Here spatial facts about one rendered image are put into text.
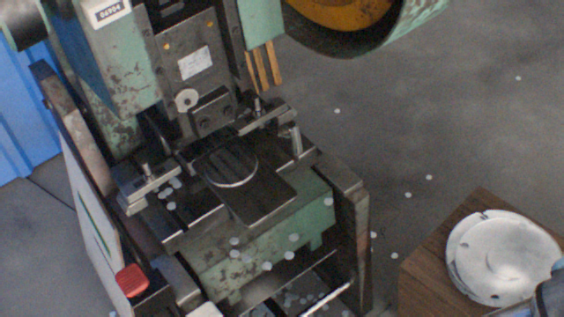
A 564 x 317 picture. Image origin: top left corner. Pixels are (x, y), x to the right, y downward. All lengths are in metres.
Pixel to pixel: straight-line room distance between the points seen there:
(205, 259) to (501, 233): 0.81
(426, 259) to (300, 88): 1.26
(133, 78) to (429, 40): 2.04
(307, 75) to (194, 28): 1.64
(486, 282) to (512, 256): 0.11
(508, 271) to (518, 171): 0.83
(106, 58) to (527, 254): 1.18
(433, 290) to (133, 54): 1.02
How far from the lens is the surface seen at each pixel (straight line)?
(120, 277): 1.40
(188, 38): 1.29
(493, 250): 1.78
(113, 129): 1.65
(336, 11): 1.43
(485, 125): 2.66
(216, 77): 1.38
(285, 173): 1.58
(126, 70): 1.20
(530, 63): 2.98
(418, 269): 1.79
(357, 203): 1.59
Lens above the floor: 1.87
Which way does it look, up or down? 47 degrees down
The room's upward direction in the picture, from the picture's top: 10 degrees counter-clockwise
